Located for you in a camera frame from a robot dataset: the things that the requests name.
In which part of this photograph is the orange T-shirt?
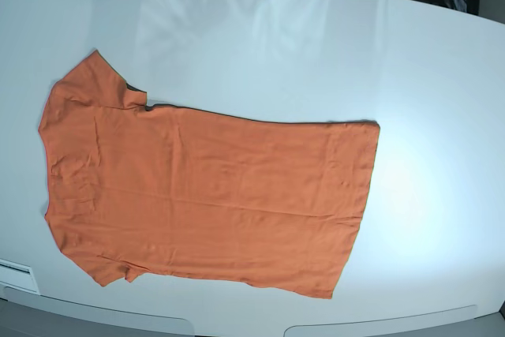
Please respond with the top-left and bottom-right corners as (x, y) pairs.
(39, 51), (380, 299)

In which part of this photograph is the white label plate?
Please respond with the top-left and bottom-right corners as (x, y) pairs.
(0, 260), (40, 295)

